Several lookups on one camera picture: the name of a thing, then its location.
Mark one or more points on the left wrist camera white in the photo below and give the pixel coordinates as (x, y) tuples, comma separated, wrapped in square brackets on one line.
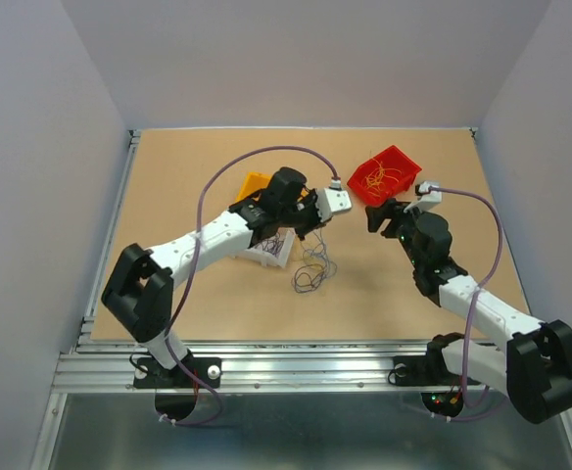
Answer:
[(331, 202)]

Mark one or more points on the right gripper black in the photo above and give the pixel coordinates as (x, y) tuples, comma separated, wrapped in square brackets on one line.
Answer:
[(388, 210)]

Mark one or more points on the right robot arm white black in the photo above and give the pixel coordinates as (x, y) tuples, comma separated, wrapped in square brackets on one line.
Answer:
[(528, 360)]

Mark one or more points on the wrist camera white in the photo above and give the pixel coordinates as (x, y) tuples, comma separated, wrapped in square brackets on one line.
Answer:
[(428, 196), (331, 202)]

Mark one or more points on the yellow plastic bin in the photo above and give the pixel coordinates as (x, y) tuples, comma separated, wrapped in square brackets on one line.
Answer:
[(252, 186)]

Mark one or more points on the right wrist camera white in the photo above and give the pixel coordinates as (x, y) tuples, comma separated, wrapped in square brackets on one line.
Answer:
[(428, 196)]

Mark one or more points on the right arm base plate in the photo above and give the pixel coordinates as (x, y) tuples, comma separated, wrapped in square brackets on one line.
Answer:
[(421, 371)]

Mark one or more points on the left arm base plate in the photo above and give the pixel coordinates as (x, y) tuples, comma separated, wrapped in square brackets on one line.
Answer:
[(150, 375)]

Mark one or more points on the red plastic bin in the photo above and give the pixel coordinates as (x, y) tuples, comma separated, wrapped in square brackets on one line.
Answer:
[(384, 176)]

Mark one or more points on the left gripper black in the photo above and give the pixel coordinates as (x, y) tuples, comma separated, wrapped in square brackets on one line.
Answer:
[(315, 222)]

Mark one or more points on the white plastic bin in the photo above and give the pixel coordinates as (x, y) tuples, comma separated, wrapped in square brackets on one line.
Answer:
[(272, 252)]

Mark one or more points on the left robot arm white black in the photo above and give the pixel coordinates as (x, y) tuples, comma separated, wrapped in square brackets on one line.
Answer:
[(140, 288)]

